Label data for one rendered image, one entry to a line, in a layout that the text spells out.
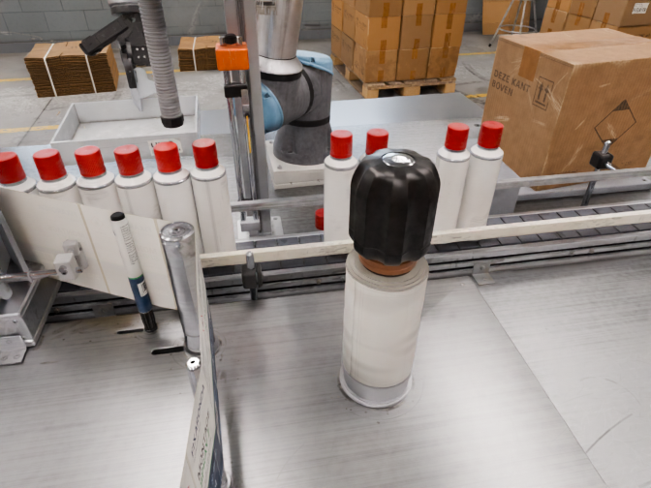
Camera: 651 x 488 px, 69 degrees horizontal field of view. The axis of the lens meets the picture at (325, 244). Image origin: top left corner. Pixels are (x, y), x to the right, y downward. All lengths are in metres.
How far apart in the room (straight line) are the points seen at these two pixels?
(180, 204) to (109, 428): 0.31
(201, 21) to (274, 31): 5.24
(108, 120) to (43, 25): 5.19
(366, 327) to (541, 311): 0.41
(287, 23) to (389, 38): 3.22
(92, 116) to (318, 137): 0.51
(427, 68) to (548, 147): 3.29
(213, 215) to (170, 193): 0.07
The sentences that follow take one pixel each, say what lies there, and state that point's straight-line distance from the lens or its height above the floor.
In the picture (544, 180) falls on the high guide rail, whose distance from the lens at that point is 0.94.
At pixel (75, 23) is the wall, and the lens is 6.30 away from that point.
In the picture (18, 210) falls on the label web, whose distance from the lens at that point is 0.74.
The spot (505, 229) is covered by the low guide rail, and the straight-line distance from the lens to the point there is 0.86.
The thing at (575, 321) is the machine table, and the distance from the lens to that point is 0.85.
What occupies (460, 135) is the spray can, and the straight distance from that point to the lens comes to 0.76.
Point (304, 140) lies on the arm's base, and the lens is 1.08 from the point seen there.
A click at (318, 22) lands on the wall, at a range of 6.28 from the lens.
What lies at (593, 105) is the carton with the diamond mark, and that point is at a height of 1.04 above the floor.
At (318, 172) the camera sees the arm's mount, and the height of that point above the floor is 0.86.
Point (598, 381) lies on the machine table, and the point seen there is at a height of 0.83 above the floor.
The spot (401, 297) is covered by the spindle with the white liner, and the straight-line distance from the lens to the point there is 0.46.
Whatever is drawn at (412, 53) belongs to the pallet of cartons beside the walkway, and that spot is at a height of 0.36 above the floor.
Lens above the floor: 1.36
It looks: 36 degrees down
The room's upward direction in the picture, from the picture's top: straight up
